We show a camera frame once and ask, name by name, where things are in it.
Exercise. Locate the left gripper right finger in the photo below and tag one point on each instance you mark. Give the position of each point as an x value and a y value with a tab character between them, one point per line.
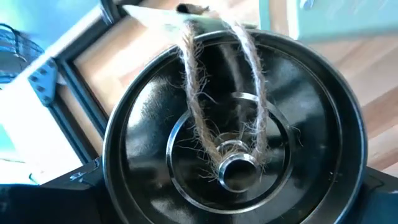
384	202

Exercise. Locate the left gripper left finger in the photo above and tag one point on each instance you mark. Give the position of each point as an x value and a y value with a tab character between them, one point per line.
46	205

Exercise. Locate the grey metal candle jar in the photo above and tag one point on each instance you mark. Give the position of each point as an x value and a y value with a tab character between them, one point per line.
304	124

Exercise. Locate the black floor fan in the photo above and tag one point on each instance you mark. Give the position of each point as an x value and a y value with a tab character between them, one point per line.
18	46

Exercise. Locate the black aluminium table frame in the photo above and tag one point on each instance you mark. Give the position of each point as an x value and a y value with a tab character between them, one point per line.
84	112

